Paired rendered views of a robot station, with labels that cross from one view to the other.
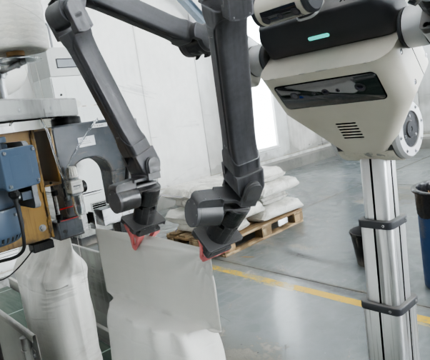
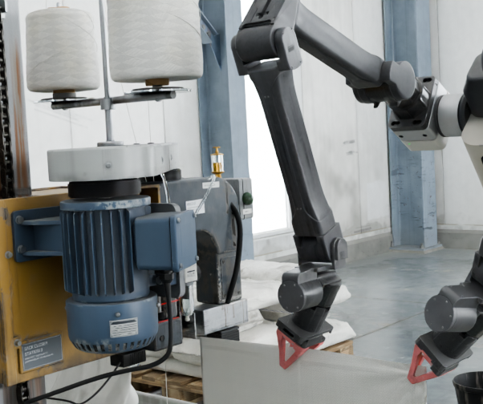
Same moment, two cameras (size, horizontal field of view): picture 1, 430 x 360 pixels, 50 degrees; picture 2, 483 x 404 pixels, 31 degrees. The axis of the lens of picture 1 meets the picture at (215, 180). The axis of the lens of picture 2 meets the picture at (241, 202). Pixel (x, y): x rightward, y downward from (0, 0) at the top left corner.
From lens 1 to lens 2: 0.67 m
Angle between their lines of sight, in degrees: 10
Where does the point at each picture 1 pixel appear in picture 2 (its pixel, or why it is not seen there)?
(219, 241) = (453, 353)
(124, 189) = (306, 280)
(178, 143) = not seen: hidden behind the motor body
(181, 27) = (373, 66)
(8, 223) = (152, 317)
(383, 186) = not seen: outside the picture
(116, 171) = (223, 255)
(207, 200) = (464, 298)
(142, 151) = (329, 228)
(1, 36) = (163, 60)
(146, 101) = (73, 131)
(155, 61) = not seen: hidden behind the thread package
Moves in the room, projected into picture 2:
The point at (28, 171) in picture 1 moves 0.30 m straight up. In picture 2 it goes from (190, 246) to (180, 62)
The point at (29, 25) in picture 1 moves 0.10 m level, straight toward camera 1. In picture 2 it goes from (194, 48) to (220, 41)
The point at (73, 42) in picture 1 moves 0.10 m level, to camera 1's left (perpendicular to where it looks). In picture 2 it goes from (275, 81) to (214, 84)
